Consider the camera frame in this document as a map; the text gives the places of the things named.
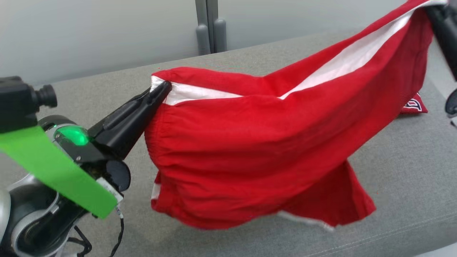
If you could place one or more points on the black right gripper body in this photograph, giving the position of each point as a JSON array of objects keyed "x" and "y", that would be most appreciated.
[{"x": 452, "y": 103}]

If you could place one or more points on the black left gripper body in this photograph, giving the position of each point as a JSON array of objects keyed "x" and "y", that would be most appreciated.
[{"x": 89, "y": 153}]

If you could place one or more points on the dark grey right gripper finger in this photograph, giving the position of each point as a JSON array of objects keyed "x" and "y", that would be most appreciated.
[
  {"x": 446, "y": 39},
  {"x": 450, "y": 12}
]

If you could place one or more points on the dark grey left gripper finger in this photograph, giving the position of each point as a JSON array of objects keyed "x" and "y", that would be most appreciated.
[
  {"x": 139, "y": 101},
  {"x": 132, "y": 132}
]

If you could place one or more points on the red shorts with white waistband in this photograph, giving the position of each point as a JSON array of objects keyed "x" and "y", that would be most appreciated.
[{"x": 250, "y": 150}]

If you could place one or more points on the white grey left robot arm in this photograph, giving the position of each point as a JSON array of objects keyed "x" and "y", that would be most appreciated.
[{"x": 28, "y": 221}]

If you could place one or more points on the red garment with white logo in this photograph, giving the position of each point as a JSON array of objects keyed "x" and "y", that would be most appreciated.
[{"x": 418, "y": 107}]

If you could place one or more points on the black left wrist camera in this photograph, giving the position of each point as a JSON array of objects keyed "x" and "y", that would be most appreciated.
[{"x": 18, "y": 103}]

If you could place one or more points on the grey rounded post foot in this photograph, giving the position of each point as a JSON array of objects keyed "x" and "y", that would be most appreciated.
[
  {"x": 202, "y": 41},
  {"x": 220, "y": 35}
]

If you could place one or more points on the grey aluminium partition post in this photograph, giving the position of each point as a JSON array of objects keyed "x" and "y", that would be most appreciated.
[{"x": 211, "y": 14}]

